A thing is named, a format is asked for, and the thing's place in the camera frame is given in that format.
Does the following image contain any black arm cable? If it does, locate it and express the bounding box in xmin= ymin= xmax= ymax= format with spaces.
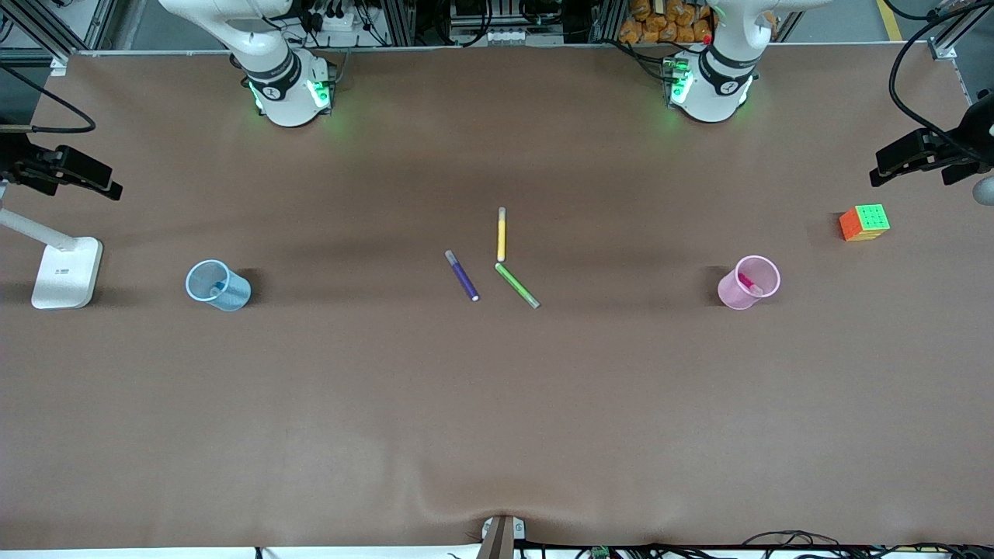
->
xmin=0 ymin=65 xmax=97 ymax=134
xmin=888 ymin=2 xmax=994 ymax=160

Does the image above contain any colourful puzzle cube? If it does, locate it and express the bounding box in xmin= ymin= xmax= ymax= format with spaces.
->
xmin=839 ymin=203 xmax=891 ymax=242

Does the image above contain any bag of orange items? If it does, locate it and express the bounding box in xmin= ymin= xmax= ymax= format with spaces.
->
xmin=617 ymin=0 xmax=717 ymax=45

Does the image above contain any white desk lamp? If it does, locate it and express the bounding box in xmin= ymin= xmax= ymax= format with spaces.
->
xmin=0 ymin=207 xmax=104 ymax=311

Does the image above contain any green marker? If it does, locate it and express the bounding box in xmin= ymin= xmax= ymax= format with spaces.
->
xmin=495 ymin=262 xmax=540 ymax=310

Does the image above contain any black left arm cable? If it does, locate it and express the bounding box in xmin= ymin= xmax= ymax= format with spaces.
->
xmin=888 ymin=2 xmax=994 ymax=160

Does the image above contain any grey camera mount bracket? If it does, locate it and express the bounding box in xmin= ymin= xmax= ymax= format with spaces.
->
xmin=477 ymin=515 xmax=527 ymax=559

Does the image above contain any white power strip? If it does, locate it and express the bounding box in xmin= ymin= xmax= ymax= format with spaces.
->
xmin=309 ymin=9 xmax=367 ymax=33

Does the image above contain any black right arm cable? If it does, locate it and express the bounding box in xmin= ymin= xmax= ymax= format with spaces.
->
xmin=0 ymin=65 xmax=97 ymax=134

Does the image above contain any brown table mat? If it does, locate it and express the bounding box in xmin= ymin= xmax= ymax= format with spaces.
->
xmin=0 ymin=43 xmax=994 ymax=549

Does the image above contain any blue mesh cup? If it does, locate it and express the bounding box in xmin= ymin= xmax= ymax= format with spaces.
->
xmin=185 ymin=259 xmax=253 ymax=313

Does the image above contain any pink mesh cup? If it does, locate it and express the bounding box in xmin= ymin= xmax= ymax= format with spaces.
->
xmin=717 ymin=255 xmax=781 ymax=311

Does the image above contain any white socket strip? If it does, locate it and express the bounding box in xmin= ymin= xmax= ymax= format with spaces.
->
xmin=480 ymin=26 xmax=565 ymax=47

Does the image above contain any purple marker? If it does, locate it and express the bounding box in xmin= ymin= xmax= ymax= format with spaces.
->
xmin=444 ymin=249 xmax=480 ymax=303

